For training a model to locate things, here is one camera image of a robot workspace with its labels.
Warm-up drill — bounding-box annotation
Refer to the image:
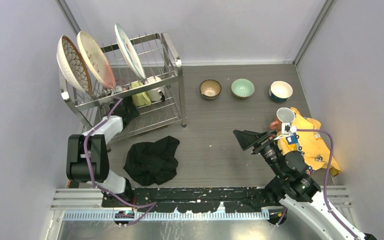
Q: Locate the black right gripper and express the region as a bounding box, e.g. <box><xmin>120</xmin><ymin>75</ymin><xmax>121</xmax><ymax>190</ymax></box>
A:
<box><xmin>232</xmin><ymin>129</ymin><xmax>285</xmax><ymax>178</ymax></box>

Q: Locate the dark blue bowl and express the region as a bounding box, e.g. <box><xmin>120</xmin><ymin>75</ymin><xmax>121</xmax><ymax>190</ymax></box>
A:
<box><xmin>268</xmin><ymin>81</ymin><xmax>293</xmax><ymax>103</ymax></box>

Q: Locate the white ribbed mug black handle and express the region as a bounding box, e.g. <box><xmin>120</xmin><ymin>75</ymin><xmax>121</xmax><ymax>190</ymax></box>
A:
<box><xmin>145</xmin><ymin>76</ymin><xmax>166</xmax><ymax>102</ymax></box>

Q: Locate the light green mug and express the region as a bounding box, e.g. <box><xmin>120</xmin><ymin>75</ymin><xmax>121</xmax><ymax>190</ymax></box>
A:
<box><xmin>130</xmin><ymin>81</ymin><xmax>152</xmax><ymax>107</ymax></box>

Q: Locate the watermelon pattern plate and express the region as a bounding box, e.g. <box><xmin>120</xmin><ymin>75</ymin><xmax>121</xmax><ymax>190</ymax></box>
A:
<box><xmin>114</xmin><ymin>23</ymin><xmax>147</xmax><ymax>80</ymax></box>

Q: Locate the pink and cream plate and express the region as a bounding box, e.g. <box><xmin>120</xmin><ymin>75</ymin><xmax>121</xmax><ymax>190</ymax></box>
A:
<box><xmin>76</xmin><ymin>31</ymin><xmax>116</xmax><ymax>89</ymax></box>

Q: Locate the flower pattern brown-rim plate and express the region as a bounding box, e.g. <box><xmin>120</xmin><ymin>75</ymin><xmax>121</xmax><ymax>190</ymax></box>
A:
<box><xmin>56</xmin><ymin>35</ymin><xmax>93</xmax><ymax>95</ymax></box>

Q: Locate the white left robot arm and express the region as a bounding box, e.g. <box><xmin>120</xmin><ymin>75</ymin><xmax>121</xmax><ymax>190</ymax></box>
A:
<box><xmin>66</xmin><ymin>99</ymin><xmax>134</xmax><ymax>207</ymax></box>

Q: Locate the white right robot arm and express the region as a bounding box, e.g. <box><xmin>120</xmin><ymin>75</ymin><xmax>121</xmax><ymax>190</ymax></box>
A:
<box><xmin>233</xmin><ymin>129</ymin><xmax>375</xmax><ymax>240</ymax></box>

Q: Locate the metal dish rack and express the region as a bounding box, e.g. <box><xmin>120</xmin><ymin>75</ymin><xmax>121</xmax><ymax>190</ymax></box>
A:
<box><xmin>59</xmin><ymin>32</ymin><xmax>187</xmax><ymax>142</ymax></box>

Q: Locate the mint green bowl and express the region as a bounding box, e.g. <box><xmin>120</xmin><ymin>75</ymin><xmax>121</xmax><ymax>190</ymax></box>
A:
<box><xmin>230</xmin><ymin>78</ymin><xmax>255</xmax><ymax>99</ymax></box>

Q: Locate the brown bowl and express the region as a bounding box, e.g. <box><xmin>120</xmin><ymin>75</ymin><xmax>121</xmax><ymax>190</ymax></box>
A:
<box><xmin>199</xmin><ymin>79</ymin><xmax>222</xmax><ymax>100</ymax></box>

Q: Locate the yellow cartoon cloth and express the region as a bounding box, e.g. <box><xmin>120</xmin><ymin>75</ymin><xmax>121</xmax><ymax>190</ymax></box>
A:
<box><xmin>277</xmin><ymin>107</ymin><xmax>330</xmax><ymax>172</ymax></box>

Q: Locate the black cloth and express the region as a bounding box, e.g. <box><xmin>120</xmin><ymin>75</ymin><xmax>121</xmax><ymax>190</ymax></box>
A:
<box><xmin>123</xmin><ymin>136</ymin><xmax>180</xmax><ymax>187</ymax></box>

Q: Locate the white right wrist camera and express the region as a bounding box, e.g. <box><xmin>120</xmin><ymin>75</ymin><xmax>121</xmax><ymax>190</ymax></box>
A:
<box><xmin>274</xmin><ymin>122</ymin><xmax>298</xmax><ymax>140</ymax></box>

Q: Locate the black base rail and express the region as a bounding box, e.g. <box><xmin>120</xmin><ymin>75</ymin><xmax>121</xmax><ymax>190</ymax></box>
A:
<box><xmin>119</xmin><ymin>186</ymin><xmax>280</xmax><ymax>214</ymax></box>

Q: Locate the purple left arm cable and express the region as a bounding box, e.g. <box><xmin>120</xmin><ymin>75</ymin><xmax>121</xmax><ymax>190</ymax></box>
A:
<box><xmin>82</xmin><ymin>96</ymin><xmax>158</xmax><ymax>226</ymax></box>

